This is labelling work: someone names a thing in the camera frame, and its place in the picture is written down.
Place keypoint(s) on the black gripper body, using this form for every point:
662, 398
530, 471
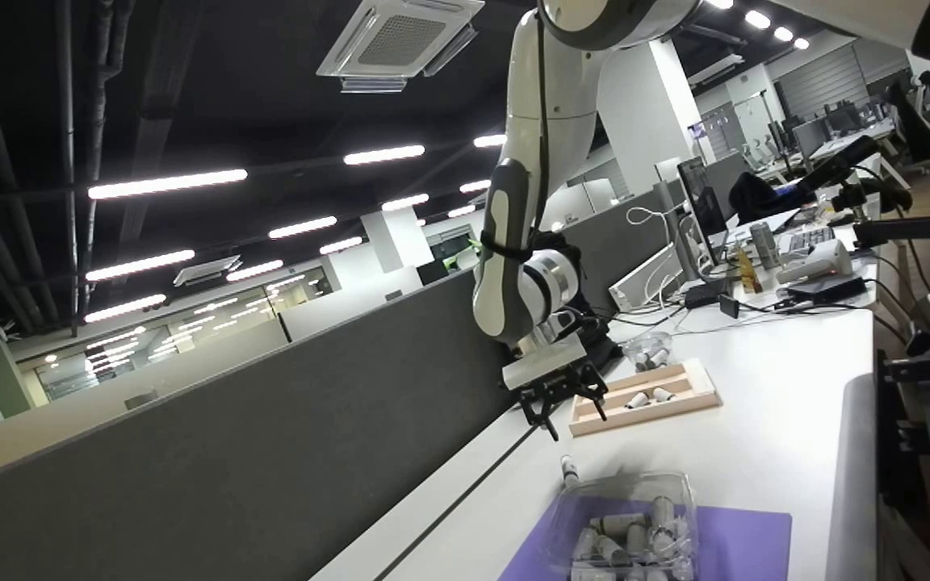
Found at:
562, 387

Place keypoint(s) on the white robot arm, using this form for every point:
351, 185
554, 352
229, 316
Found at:
533, 163

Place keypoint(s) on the small white bottle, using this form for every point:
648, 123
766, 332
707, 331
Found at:
585, 540
638, 400
661, 511
661, 396
648, 547
611, 554
682, 532

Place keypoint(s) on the wooden tray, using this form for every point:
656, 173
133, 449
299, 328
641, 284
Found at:
693, 400

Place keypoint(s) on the small amber bottle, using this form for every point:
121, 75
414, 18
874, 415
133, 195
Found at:
747, 269

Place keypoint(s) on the clear plastic container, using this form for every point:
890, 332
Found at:
623, 488

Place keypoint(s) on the purple rectangular mat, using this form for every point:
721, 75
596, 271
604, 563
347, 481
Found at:
744, 542

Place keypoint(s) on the computer monitor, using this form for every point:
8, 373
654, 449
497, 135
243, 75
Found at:
698, 215

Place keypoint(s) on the long ceiling light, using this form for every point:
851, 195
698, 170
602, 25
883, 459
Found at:
489, 141
125, 308
301, 227
406, 200
256, 269
384, 152
165, 180
140, 265

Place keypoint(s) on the black flat keyboard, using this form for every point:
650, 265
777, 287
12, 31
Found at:
826, 287

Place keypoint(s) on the black office chair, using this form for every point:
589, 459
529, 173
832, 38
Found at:
761, 195

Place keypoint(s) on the white building pillar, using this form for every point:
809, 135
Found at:
648, 116

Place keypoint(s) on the grey desk partition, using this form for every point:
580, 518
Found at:
251, 453

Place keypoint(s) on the black horizontal bar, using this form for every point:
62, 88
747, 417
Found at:
919, 227

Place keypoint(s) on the ceiling air conditioner unit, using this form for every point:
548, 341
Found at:
403, 38

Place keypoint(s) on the round ceiling light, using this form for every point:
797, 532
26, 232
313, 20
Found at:
783, 33
756, 18

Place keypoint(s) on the white wrist camera block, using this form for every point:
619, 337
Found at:
542, 364

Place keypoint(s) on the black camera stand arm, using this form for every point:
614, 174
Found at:
864, 173

